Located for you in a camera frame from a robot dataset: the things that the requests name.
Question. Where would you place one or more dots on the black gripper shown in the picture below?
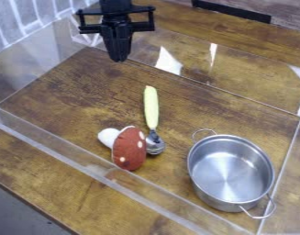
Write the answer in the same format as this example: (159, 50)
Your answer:
(115, 12)

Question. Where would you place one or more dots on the red plush mushroom toy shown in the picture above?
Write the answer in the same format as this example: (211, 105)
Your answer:
(127, 144)

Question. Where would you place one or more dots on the green handled metal spoon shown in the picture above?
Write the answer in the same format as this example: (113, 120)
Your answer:
(155, 144)

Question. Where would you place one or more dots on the black bar at back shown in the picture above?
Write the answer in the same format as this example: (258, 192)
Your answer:
(232, 11)

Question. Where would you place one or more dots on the silver metal pot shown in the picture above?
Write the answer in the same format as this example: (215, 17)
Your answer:
(231, 174)

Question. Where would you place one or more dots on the clear acrylic enclosure wall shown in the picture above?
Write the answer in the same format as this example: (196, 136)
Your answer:
(227, 75)

